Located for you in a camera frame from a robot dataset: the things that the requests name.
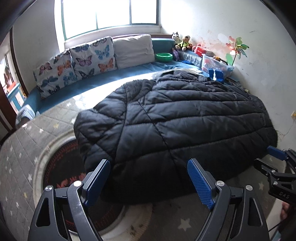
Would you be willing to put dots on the right butterfly print pillow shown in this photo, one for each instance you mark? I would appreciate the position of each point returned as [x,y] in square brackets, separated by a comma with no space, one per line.
[93,58]

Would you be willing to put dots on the large window green frame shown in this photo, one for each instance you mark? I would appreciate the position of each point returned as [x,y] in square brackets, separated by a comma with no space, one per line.
[81,17]

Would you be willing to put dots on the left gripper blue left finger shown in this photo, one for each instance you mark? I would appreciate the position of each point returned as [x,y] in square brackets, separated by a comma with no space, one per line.
[48,222]

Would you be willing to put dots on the blue white cabinet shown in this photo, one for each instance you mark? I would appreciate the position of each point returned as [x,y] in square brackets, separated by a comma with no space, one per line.
[16,97]

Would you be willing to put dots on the left butterfly print pillow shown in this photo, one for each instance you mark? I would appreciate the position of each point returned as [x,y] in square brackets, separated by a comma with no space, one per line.
[55,74]

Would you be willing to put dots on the folded light blue blanket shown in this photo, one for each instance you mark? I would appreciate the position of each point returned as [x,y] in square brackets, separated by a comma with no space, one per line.
[25,114]

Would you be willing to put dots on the green plastic basin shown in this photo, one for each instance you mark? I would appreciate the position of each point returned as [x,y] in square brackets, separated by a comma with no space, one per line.
[163,57]

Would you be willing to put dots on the white plain pillow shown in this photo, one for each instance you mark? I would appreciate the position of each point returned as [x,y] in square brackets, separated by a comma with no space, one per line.
[133,51]

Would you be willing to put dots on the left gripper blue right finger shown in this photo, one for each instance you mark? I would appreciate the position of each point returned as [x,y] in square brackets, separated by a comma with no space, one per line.
[248,221]

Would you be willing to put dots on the butterfly print pillow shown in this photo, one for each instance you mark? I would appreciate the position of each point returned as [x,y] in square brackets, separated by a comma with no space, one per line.
[55,74]
[93,58]

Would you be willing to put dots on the red toy box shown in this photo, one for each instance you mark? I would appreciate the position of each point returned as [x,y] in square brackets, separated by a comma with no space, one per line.
[200,51]

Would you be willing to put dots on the black puffer down jacket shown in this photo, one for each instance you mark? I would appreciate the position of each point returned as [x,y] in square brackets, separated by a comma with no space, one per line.
[149,129]

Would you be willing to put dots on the clear plastic storage box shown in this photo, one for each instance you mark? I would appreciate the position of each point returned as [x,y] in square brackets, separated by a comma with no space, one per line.
[209,63]

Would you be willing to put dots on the colourful paper pinwheel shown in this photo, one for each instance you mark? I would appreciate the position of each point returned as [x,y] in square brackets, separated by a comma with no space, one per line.
[237,49]

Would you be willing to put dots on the plush bear yellow vest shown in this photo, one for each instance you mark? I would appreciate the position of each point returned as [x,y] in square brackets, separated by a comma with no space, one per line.
[184,45]

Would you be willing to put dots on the husky plush toy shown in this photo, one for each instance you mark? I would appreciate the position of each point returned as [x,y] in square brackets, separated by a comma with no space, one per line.
[176,37]

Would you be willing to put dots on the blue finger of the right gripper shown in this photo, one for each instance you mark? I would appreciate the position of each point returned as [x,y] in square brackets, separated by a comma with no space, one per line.
[268,170]
[283,155]

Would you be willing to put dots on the brown wooden door frame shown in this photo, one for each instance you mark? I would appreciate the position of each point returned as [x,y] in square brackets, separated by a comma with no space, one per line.
[9,75]

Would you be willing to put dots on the grey quilted star mattress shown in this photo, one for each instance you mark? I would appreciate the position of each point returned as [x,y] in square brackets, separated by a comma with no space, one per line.
[45,151]

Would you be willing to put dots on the person's right hand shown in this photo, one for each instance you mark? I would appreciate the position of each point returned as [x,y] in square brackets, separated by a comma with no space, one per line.
[284,211]

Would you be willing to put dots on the purple plush toy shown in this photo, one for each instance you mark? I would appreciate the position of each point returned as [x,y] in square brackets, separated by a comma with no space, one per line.
[175,54]

